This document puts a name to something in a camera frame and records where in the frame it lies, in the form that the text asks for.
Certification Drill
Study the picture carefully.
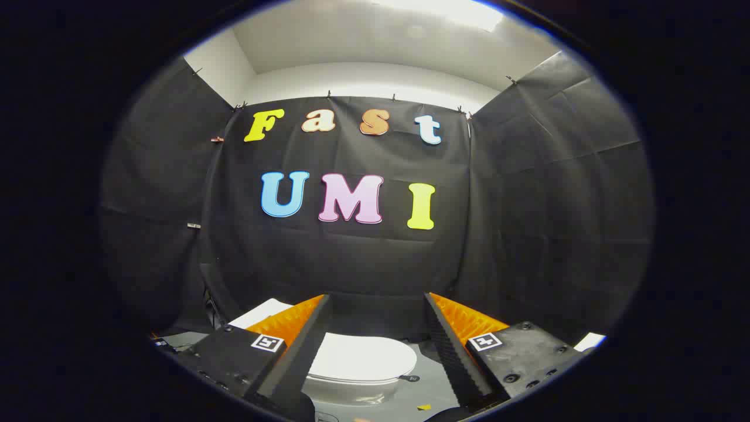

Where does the white flat object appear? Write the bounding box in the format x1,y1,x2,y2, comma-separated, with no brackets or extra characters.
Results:
574,332,607,352

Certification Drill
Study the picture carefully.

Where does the black backdrop cloth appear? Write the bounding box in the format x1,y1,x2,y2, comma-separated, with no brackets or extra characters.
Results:
100,50,654,346

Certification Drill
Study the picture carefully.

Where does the white toilet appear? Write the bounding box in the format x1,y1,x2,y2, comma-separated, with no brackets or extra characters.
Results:
229,298,418,406

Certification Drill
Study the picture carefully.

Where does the white toilet lid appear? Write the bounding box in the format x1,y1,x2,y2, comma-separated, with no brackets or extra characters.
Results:
309,333,420,385

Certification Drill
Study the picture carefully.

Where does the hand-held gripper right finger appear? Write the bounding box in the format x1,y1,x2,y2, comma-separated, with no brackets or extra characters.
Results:
424,292,587,412

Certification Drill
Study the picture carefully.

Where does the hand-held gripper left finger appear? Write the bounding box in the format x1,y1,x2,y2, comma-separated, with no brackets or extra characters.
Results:
176,294,333,422

